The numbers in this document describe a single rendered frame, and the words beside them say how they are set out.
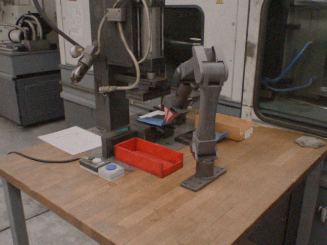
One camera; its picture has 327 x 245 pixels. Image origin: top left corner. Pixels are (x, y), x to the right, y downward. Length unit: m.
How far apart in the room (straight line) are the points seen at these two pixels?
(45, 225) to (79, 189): 1.48
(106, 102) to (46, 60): 2.99
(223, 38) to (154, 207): 1.19
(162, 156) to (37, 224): 1.52
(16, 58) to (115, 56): 2.96
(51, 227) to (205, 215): 1.73
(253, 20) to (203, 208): 1.07
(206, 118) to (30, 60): 3.57
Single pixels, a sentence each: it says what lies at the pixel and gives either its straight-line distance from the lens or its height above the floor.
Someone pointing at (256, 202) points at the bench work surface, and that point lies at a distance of 1.11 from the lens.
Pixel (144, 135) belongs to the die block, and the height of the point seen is 0.96.
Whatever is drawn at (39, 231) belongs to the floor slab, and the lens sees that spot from 2.60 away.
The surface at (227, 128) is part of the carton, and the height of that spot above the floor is 0.95.
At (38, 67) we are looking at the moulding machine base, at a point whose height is 0.78.
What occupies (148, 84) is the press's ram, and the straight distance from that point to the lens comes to 1.44.
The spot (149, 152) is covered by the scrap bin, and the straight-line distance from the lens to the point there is 1.37.
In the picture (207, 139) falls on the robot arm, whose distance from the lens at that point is 1.14.
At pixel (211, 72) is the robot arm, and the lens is 1.04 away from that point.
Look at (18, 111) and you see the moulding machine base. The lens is 4.52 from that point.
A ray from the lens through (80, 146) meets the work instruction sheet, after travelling 1.51.
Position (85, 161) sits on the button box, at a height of 0.93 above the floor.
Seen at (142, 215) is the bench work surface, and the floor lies 0.90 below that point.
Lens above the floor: 1.47
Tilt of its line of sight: 20 degrees down
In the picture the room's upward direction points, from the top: straight up
